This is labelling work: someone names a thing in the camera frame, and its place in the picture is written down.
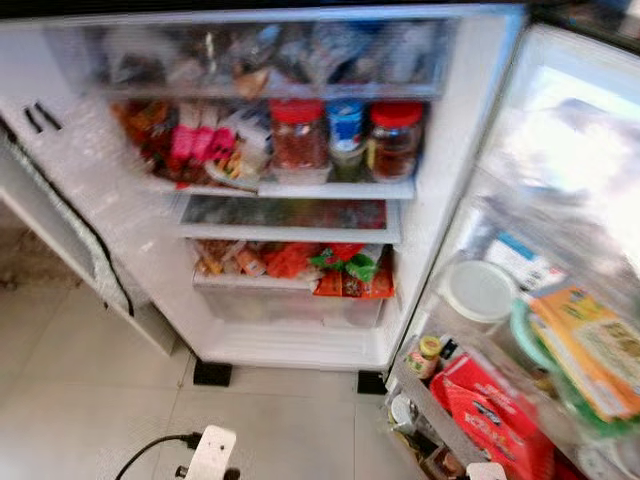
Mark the clear plastic container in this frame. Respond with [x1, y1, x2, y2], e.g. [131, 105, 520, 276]
[590, 430, 640, 480]

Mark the light green bowl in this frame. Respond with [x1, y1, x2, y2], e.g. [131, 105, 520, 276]
[508, 298, 640, 441]

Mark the blue and white carton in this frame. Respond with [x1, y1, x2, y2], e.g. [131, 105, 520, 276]
[487, 232, 567, 293]

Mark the fridge with white sides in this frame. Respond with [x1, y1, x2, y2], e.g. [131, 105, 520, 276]
[0, 0, 531, 396]

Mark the blue-lid jar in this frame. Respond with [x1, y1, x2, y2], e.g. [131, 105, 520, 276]
[328, 98, 367, 171]

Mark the white food packet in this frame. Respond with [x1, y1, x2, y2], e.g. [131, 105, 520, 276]
[232, 108, 273, 191]

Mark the clear crisper drawer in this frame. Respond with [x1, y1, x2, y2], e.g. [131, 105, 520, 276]
[192, 272, 396, 331]

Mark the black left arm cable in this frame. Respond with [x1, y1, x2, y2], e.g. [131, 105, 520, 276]
[113, 431, 203, 480]

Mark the orange food packet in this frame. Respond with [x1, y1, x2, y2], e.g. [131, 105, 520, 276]
[265, 243, 319, 281]

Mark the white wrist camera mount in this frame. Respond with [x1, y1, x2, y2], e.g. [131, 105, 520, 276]
[467, 462, 509, 480]
[185, 425, 239, 480]

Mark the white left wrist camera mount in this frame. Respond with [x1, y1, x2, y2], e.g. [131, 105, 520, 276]
[185, 425, 239, 480]

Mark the green and red packet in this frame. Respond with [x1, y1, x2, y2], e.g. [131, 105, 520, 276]
[312, 243, 395, 300]

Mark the yellow-orange cardboard box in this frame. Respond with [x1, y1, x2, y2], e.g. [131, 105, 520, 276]
[527, 285, 640, 421]

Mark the small white cup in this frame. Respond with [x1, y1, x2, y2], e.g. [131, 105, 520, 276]
[388, 393, 421, 434]

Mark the white-edged glass fridge shelf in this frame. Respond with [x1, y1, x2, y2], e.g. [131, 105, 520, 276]
[178, 194, 403, 246]
[148, 172, 417, 201]

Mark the orange-brown food bag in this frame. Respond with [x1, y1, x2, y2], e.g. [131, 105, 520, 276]
[112, 98, 173, 176]

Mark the clear fridge drawer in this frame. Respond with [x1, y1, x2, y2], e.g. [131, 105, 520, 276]
[45, 18, 459, 101]

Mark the small yellow-lid jar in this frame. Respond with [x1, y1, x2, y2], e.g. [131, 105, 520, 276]
[404, 335, 445, 381]

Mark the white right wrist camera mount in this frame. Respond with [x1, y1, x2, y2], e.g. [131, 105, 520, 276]
[467, 462, 509, 480]

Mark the pink snack packet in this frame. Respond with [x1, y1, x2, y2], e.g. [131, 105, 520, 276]
[168, 103, 197, 173]
[194, 105, 218, 169]
[214, 122, 241, 169]

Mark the red cardboard box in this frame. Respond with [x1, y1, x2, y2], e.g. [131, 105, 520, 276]
[430, 352, 557, 480]

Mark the crumpled white plastic bag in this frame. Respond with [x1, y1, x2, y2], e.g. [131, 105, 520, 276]
[0, 130, 136, 316]

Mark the white-lid round container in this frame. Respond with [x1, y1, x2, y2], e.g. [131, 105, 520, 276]
[440, 258, 521, 329]

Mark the brown snack packet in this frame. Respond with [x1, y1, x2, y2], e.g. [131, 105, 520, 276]
[196, 240, 267, 279]

